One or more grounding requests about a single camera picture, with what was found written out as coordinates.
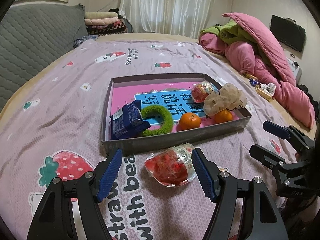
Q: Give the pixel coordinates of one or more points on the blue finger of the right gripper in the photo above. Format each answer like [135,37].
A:
[275,129]
[267,158]

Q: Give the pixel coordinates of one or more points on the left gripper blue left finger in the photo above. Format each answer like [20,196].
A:
[106,172]

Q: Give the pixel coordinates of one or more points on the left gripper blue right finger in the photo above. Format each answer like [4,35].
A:
[207,172]

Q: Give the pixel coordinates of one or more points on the red toy egg packet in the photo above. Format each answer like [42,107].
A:
[172,167]
[200,91]

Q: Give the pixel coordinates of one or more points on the blue biscuit packet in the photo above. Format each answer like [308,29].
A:
[128,122]

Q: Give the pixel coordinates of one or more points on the orange tangerine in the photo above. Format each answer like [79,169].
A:
[189,121]
[223,116]

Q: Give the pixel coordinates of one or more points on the beige sheer scrunchie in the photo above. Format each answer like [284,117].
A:
[228,97]

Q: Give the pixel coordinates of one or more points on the green fuzzy scrunchie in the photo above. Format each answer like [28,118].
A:
[158,116]

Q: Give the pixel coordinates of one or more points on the grey cardboard tray box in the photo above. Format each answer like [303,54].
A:
[145,144]

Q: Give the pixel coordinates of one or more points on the snack wrappers pile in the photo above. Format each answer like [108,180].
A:
[266,91]

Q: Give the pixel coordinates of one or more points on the pink quilted duvet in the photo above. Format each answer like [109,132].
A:
[265,60]

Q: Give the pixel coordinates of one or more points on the pink and blue workbook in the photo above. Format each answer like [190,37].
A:
[174,96]

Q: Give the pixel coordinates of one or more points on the black television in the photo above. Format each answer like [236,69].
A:
[288,32]

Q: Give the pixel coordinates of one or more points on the green blanket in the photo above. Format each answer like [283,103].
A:
[229,33]

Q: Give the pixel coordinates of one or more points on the stack of folded blankets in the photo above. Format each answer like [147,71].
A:
[105,23]

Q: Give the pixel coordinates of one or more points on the grey quilted headboard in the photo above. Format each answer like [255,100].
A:
[32,37]

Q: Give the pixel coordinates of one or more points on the white sheer curtain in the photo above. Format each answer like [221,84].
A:
[174,17]

